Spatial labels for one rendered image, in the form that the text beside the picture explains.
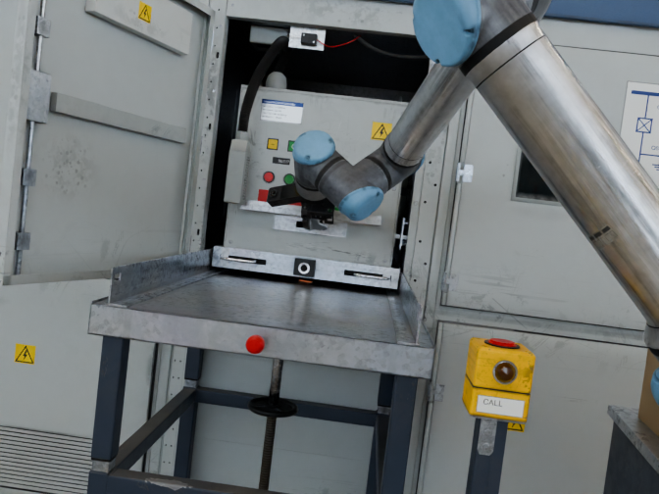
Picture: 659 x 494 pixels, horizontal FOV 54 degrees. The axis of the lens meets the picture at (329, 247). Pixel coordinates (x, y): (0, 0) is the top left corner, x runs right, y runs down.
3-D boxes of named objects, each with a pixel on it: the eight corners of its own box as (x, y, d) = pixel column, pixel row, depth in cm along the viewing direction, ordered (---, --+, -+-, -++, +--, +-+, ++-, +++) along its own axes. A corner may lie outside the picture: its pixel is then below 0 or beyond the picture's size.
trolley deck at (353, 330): (431, 379, 112) (435, 346, 112) (87, 333, 116) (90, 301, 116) (409, 319, 180) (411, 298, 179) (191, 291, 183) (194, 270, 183)
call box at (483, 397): (527, 425, 89) (537, 353, 88) (469, 418, 89) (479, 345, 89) (514, 408, 97) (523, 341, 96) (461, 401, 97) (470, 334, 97)
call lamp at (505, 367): (518, 388, 87) (521, 364, 87) (492, 384, 87) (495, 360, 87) (515, 385, 89) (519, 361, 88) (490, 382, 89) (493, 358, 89)
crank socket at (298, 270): (313, 277, 182) (315, 260, 181) (292, 274, 182) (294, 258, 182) (314, 276, 184) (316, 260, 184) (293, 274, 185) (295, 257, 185)
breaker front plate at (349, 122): (389, 272, 183) (410, 104, 181) (223, 252, 186) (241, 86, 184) (389, 271, 185) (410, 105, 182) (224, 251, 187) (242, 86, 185)
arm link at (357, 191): (395, 179, 135) (355, 143, 140) (356, 207, 130) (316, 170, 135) (387, 205, 143) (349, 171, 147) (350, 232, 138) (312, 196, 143)
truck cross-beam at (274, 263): (397, 289, 183) (400, 269, 183) (211, 266, 186) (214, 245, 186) (396, 287, 188) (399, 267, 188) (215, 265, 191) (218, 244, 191)
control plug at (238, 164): (240, 204, 175) (247, 139, 174) (223, 202, 175) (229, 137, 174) (246, 205, 183) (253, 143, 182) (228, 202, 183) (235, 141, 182)
